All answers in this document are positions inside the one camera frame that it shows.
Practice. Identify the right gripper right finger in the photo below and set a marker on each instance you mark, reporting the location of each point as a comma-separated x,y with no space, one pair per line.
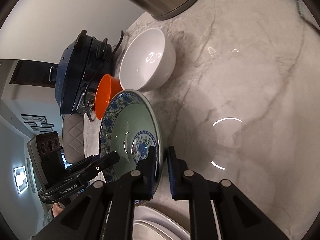
176,168

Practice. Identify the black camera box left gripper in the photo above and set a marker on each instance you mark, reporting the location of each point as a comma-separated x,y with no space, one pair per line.
45,153

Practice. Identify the navy electric multicooker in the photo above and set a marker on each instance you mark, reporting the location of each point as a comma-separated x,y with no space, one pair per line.
82,65

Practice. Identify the orange plastic bowl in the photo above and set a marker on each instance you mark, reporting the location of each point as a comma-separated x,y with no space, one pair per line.
108,87

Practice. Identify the grey quilted chair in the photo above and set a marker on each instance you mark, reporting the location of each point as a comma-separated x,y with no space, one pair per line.
73,138

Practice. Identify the person's left hand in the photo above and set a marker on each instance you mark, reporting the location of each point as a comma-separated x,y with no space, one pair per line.
56,209

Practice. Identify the large white plate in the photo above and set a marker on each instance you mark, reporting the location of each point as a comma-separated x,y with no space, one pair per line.
161,222

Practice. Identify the green blue patterned bowl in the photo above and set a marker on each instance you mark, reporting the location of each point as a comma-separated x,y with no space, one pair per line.
129,127

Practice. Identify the small white bowl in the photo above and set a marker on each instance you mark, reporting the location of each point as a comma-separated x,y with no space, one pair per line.
148,62

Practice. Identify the grey sleeve left forearm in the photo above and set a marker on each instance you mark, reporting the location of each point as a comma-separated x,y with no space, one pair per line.
49,217

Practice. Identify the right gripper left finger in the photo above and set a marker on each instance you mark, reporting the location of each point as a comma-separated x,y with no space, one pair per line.
147,179

